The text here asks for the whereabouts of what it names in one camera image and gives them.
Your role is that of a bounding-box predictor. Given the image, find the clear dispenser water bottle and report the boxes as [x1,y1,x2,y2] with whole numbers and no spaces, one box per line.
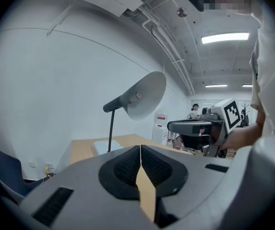
[154,108,168,128]

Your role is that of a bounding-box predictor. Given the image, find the white water dispenser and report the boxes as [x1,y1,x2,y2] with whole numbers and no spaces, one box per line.
[151,126,169,146]

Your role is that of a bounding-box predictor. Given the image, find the white ceiling pipes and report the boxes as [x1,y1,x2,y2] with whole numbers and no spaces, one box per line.
[142,8,195,96]

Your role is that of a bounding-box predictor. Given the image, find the white flat box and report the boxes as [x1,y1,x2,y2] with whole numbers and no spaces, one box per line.
[93,139,124,156]

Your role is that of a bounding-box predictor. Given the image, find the person's right hand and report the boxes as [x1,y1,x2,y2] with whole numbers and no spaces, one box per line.
[220,128,243,151]

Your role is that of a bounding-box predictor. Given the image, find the black hair dryer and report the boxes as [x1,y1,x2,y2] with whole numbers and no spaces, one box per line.
[103,70,167,153]

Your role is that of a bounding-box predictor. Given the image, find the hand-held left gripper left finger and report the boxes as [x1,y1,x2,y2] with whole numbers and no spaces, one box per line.
[20,145,156,230]

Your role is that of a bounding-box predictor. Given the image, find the person's white t-shirt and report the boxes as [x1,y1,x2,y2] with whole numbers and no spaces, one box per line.
[249,0,275,138]

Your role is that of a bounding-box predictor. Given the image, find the black swivel office chair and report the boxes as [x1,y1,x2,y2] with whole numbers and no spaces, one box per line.
[179,135,202,152]

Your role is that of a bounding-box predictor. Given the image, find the black coat rack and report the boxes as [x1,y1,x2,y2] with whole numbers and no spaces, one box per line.
[240,103,249,127]

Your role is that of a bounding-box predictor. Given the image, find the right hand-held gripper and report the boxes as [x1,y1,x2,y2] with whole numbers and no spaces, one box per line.
[167,98,242,158]

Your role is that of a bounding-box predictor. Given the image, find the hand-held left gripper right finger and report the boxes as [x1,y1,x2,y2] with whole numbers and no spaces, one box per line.
[141,144,234,227]

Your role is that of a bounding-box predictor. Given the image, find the person's right forearm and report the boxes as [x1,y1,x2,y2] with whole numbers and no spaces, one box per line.
[238,108,265,145]

